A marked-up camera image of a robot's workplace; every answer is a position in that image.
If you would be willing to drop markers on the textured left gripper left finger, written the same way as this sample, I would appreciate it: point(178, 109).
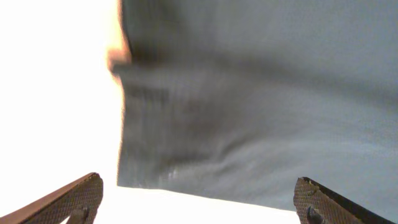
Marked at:
point(76, 202)

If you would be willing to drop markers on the textured left gripper right finger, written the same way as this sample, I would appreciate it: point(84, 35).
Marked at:
point(316, 204)

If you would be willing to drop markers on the black t-shirt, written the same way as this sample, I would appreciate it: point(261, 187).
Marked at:
point(237, 99)

